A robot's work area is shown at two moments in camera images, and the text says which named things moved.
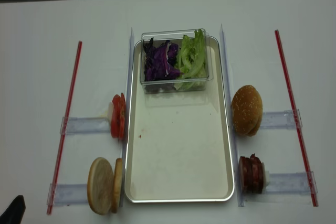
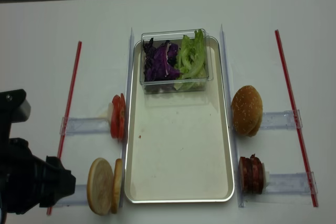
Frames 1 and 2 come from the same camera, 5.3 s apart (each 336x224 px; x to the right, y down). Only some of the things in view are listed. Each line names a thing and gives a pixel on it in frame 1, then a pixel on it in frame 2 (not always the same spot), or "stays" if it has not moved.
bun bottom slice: (117, 183) stays
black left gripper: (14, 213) to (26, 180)
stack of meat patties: (251, 174) stays
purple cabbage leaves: (160, 63) stays
